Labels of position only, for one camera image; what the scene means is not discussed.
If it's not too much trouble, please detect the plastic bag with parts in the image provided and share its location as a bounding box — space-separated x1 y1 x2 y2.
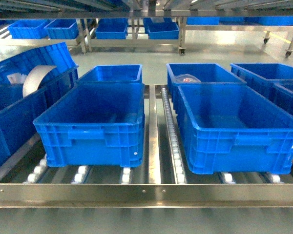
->
175 74 201 83

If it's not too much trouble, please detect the stainless steel shelf rack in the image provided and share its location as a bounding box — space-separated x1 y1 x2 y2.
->
0 84 293 208

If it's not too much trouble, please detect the rear left blue bin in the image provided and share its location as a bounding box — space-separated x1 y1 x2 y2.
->
77 64 143 84

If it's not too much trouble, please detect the rear right blue bin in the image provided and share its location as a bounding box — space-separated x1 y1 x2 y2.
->
167 63 246 98

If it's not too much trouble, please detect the front left blue bin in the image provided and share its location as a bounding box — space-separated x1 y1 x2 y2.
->
33 83 145 168

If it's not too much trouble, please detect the front right blue bin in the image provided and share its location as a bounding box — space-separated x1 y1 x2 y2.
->
176 84 293 175

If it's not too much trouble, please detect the tilted blue bin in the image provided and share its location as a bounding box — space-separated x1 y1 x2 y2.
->
0 42 78 84

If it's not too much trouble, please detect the grey curved sheet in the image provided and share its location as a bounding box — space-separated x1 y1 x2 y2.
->
22 65 57 98

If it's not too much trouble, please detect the far right blue bin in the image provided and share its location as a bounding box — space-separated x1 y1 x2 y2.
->
230 63 293 98

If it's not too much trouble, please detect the left edge blue bin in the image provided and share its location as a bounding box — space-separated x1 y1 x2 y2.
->
0 67 78 166

